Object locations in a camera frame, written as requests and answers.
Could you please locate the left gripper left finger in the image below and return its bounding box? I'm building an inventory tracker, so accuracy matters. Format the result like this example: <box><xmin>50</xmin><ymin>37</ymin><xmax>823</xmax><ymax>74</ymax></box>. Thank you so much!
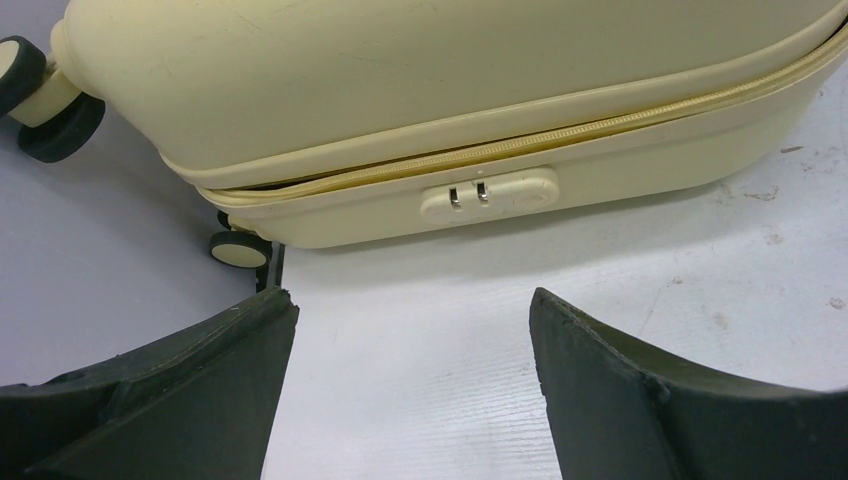
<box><xmin>1</xmin><ymin>288</ymin><xmax>299</xmax><ymax>479</ymax></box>

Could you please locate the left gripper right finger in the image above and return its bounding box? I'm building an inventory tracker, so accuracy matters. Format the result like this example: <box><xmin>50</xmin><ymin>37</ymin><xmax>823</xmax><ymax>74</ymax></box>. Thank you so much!
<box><xmin>529</xmin><ymin>288</ymin><xmax>847</xmax><ymax>479</ymax></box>

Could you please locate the yellow hard-shell suitcase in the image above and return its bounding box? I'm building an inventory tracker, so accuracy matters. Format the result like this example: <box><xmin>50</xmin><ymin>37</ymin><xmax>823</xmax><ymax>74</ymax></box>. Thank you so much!
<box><xmin>1</xmin><ymin>1</ymin><xmax>847</xmax><ymax>269</ymax></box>

